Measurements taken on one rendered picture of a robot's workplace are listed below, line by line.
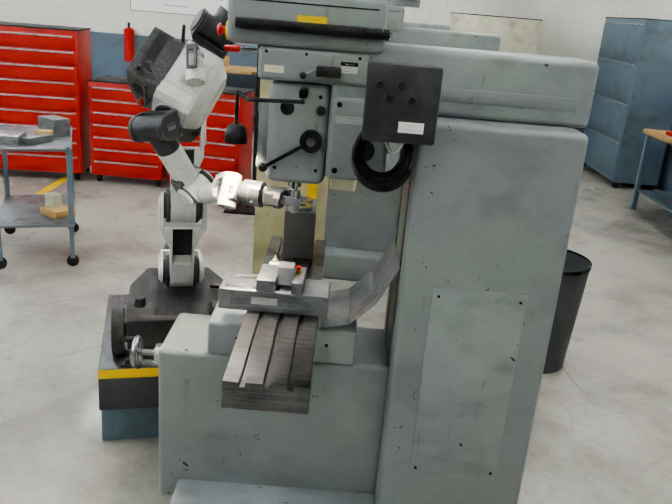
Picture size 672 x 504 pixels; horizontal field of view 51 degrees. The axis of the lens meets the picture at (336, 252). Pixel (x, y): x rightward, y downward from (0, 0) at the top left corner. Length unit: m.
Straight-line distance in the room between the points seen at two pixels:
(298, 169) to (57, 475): 1.64
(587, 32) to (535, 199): 9.71
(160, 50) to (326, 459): 1.56
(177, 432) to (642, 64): 7.64
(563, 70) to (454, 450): 1.29
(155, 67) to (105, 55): 9.31
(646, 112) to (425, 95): 7.51
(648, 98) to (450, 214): 7.29
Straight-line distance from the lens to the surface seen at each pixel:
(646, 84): 9.33
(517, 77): 2.27
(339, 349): 2.40
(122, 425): 3.30
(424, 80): 1.96
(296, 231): 2.75
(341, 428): 2.57
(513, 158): 2.18
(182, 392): 2.56
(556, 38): 11.74
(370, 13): 2.19
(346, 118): 2.22
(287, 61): 2.21
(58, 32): 7.42
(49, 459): 3.28
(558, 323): 4.08
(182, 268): 3.18
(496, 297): 2.30
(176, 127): 2.58
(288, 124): 2.25
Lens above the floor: 1.86
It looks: 19 degrees down
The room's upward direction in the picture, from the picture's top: 5 degrees clockwise
